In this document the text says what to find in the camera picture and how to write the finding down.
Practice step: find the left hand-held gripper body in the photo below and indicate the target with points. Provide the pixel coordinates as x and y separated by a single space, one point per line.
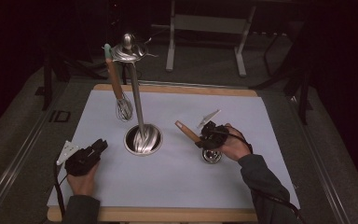
79 163

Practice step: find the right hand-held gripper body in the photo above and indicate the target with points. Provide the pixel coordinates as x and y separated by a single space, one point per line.
214 138

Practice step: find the steel utensil rack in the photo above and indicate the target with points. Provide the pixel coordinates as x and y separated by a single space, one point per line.
136 99

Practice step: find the person's left hand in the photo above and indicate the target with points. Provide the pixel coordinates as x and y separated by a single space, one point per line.
82 183

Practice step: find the person's right hand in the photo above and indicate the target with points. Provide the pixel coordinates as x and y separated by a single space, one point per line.
236 147

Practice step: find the light blue table mat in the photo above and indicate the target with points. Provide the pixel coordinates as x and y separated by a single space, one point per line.
174 183

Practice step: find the black stand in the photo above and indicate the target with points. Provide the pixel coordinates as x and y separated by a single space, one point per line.
47 81
303 93

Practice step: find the white metal stand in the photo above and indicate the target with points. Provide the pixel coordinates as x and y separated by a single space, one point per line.
211 24

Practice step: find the dark floor bracket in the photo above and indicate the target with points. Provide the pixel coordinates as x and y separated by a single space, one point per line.
52 116

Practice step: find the metal floor rail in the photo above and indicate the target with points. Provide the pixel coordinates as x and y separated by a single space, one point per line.
323 174
12 168

